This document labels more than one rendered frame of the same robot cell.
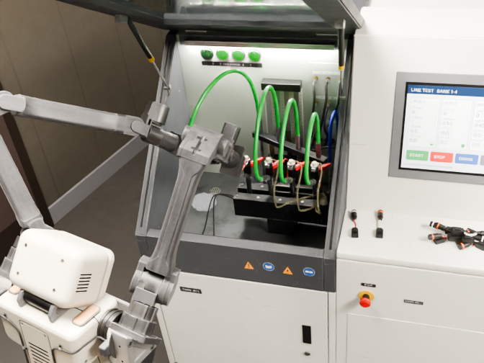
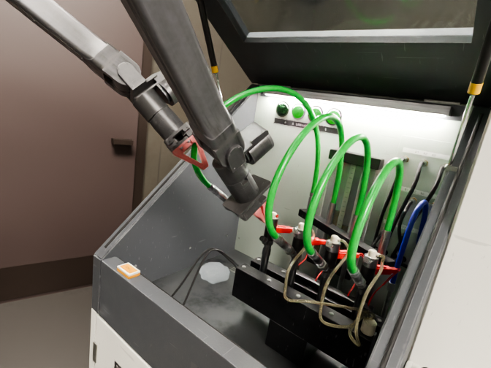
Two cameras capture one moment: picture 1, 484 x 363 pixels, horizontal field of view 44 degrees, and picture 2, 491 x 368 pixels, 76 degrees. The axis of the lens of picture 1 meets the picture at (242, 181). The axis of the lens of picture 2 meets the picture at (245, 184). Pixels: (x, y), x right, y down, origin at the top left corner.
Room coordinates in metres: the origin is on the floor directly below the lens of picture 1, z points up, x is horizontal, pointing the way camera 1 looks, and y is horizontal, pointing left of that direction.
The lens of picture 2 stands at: (1.00, -0.17, 1.37)
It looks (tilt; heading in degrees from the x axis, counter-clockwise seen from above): 14 degrees down; 17
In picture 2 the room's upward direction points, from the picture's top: 9 degrees clockwise
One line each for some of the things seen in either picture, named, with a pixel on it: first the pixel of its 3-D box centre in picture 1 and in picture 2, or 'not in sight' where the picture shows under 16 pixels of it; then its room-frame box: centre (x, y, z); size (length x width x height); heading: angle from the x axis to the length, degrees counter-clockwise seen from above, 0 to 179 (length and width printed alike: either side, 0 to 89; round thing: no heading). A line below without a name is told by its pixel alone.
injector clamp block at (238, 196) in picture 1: (283, 209); (298, 318); (1.68, -0.14, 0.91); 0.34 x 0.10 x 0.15; 71
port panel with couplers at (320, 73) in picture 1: (326, 104); (411, 198); (1.89, -0.34, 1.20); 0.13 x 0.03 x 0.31; 71
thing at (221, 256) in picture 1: (235, 258); (186, 353); (1.50, 0.06, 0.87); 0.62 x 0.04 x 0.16; 71
